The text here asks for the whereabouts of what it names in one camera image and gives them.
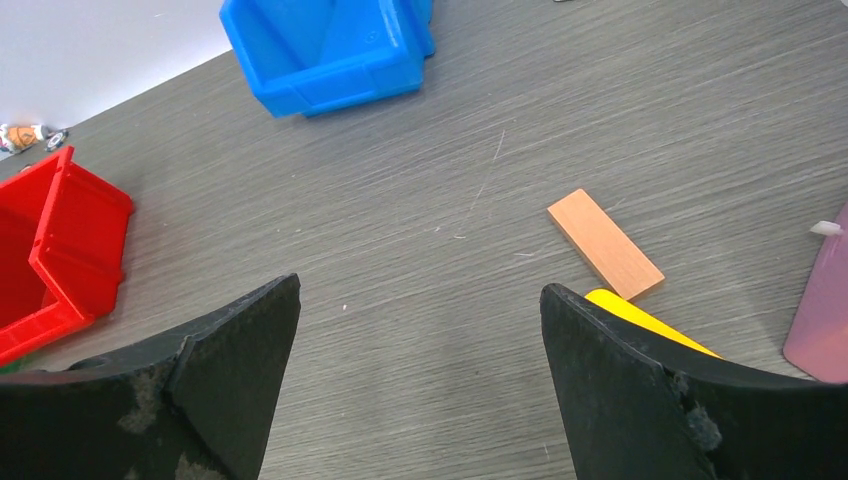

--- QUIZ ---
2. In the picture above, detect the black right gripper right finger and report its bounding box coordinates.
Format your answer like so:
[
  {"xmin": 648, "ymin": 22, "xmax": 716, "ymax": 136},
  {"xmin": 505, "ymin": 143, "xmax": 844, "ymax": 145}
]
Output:
[{"xmin": 540, "ymin": 284, "xmax": 847, "ymax": 479}]

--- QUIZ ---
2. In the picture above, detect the blue plastic bin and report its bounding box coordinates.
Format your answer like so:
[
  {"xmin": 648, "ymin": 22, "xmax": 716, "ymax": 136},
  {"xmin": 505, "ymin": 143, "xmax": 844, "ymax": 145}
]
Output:
[{"xmin": 219, "ymin": 0, "xmax": 435, "ymax": 118}]

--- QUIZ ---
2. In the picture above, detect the wooden block near right arm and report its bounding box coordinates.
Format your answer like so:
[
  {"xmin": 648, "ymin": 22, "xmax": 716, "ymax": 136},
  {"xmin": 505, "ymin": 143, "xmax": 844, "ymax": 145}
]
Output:
[{"xmin": 547, "ymin": 189, "xmax": 665, "ymax": 300}]

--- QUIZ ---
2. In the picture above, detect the yellow triangle toy right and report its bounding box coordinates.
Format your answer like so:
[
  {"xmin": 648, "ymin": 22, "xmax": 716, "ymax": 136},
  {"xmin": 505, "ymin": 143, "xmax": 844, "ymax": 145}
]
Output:
[{"xmin": 585, "ymin": 289, "xmax": 721, "ymax": 359}]

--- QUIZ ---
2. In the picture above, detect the red plastic bin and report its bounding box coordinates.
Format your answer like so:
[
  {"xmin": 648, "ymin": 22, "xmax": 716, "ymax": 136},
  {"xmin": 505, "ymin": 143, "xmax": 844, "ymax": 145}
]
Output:
[{"xmin": 1, "ymin": 146, "xmax": 134, "ymax": 365}]

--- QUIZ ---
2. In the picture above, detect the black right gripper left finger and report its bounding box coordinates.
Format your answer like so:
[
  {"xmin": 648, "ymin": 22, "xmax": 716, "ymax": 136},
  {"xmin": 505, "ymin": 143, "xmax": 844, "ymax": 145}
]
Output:
[{"xmin": 1, "ymin": 274, "xmax": 301, "ymax": 479}]

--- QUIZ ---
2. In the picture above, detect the pink metronome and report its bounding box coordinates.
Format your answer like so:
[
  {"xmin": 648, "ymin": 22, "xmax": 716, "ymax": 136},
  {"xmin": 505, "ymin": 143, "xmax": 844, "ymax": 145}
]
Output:
[{"xmin": 782, "ymin": 208, "xmax": 847, "ymax": 383}]

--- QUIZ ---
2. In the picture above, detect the poker chip near figurine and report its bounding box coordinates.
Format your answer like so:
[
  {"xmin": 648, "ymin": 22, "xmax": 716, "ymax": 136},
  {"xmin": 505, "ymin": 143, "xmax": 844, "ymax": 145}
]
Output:
[{"xmin": 45, "ymin": 130, "xmax": 69, "ymax": 152}]

